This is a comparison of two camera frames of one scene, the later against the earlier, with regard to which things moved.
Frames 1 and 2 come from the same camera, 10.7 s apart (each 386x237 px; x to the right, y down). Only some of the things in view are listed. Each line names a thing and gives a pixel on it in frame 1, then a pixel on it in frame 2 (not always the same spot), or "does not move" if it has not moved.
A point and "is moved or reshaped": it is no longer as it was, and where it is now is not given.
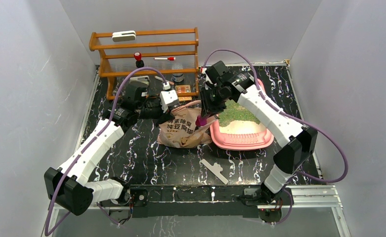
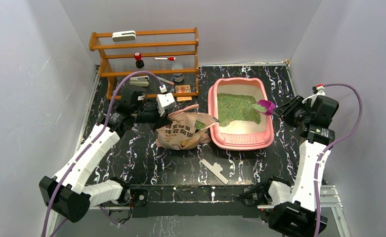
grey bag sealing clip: (216, 169) does not move
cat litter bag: (180, 131) does not move
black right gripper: (208, 108) -> (286, 110)
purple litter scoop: (200, 121) is moved or reshaped
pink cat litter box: (235, 128) does not move
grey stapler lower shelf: (144, 80) does not move
